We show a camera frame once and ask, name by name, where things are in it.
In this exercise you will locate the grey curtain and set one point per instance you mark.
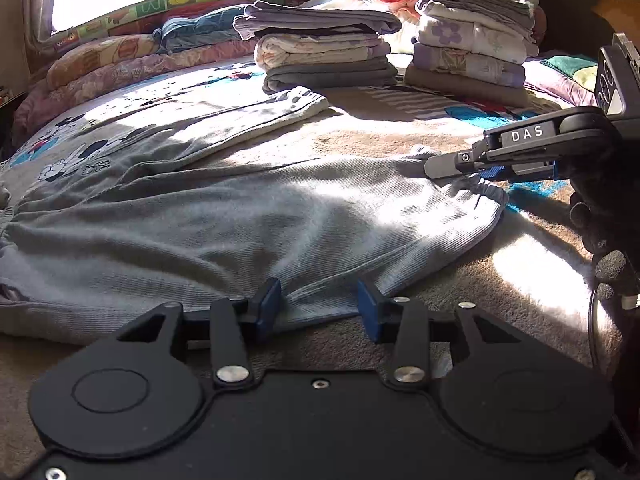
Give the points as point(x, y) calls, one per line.
point(37, 17)

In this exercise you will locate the cream patterned folded sheet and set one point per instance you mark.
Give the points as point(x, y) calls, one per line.
point(277, 50)

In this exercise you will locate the brown folded cloth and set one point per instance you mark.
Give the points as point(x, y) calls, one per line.
point(464, 87)

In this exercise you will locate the yellow orange cartoon pillow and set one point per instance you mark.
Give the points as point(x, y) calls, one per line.
point(96, 54)

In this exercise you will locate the white purple flower folded sheet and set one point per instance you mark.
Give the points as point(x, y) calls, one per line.
point(473, 32)

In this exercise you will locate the Mickey Mouse brown blanket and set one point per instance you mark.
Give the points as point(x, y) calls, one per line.
point(139, 402)

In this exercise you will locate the black gloved right hand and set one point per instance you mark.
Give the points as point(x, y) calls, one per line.
point(604, 210)

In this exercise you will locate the lilac patterned folded sheet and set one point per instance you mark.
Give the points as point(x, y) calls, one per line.
point(469, 65)

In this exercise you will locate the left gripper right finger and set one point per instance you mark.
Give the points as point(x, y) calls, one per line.
point(405, 324)

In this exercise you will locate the pink floral quilt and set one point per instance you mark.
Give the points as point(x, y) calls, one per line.
point(43, 104)

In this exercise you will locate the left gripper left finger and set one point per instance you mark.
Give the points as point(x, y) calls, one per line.
point(233, 322)

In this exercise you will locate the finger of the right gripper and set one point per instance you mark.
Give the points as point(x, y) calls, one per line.
point(516, 147)
point(533, 171)

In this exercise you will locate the blue folded quilt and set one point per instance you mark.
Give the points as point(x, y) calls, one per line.
point(180, 34)

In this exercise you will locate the grey sweatpants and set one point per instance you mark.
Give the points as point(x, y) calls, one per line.
point(193, 203)

